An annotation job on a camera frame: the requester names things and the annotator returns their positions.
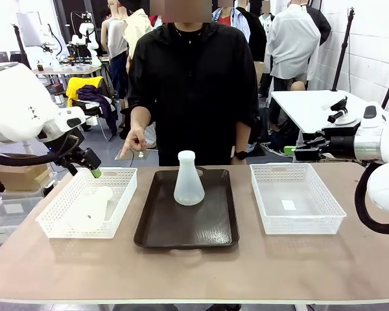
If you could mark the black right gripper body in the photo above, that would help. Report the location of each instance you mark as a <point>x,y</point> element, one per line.
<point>338,142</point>

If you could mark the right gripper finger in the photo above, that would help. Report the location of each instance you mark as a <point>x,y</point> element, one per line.
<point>314,137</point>
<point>306,153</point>

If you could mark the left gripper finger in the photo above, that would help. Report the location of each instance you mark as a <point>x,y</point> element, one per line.
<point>96,173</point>
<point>73,169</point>

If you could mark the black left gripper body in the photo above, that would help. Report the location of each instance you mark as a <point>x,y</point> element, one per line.
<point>84,155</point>

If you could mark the translucent plastic conical flask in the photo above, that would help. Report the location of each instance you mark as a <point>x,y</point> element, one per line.
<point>188,184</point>
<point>99,204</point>

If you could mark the person's right forearm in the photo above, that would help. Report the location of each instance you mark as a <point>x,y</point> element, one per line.
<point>141,116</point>

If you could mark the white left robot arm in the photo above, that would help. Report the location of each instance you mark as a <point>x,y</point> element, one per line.
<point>16,107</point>

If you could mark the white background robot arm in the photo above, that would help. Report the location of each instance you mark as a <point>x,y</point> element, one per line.
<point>86,32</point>

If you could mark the person's left forearm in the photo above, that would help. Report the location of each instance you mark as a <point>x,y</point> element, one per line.
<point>242,136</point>

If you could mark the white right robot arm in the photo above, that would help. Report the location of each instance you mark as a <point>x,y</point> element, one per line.
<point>385,191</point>

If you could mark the background workbench with tools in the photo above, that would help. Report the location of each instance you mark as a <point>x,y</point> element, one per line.
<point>66,68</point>

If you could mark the person's right hand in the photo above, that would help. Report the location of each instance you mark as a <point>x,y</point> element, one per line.
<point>134,139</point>

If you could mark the pair of sneakers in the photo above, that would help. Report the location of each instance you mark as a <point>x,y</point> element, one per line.
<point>275,149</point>

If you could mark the white table with tilted top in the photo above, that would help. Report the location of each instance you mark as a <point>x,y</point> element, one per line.
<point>308,107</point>

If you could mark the white perforated plastic basket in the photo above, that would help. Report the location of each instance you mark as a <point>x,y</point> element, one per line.
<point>296,201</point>
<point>87,204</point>

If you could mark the metal floor outlet plate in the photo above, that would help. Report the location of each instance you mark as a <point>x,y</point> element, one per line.
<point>133,154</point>

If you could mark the black metal chair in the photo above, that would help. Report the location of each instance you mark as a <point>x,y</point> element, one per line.
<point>94,113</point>

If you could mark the white desk with round leg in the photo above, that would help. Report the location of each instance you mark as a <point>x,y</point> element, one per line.
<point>27,147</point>

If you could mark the brown cardboard box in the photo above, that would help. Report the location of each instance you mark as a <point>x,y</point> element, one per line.
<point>22,176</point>

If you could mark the white paper label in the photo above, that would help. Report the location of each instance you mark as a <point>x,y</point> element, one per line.
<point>288,205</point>

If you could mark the dark purple garment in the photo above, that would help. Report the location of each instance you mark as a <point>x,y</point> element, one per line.
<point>97,97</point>

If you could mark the black wrist watch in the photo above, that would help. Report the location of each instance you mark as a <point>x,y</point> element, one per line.
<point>240,155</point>

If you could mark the yellow garment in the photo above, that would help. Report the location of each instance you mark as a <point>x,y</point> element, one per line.
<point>72,89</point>

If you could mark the black crate with red item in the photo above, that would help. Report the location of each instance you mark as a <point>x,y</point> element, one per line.
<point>56,92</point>

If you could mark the clear plastic storage bin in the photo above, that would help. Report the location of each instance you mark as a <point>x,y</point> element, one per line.
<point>9,210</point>

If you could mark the black tripod stand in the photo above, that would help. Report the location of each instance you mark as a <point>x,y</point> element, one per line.
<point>343,48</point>

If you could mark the mannequin in white dress shirt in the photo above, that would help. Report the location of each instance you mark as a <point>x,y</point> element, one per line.
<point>291,42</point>

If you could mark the dark brown serving tray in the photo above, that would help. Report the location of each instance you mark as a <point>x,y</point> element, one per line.
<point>188,220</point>

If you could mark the mannequin in black jacket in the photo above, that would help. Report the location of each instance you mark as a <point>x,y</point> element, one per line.
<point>321,24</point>

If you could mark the mannequin in white tank top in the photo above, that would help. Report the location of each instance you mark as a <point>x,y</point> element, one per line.
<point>115,42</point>

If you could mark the mannequin in black coat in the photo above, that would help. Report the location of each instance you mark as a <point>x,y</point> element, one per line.
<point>254,35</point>

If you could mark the person in black jacket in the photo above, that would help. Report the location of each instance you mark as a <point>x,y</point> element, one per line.
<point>194,97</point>

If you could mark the black office chair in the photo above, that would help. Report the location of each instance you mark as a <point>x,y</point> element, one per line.
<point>6,57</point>

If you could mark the black light stand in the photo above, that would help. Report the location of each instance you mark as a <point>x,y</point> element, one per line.
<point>19,45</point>

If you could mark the mannequin in cream shirt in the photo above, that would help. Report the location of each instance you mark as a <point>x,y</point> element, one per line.
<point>137,29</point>

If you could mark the white softbox panel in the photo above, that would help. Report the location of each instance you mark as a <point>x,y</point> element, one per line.
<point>29,29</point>

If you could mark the mannequin in blue shirt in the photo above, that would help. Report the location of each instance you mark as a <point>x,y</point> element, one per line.
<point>230,22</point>

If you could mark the black camera on white mount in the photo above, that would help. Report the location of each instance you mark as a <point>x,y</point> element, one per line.
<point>340,111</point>

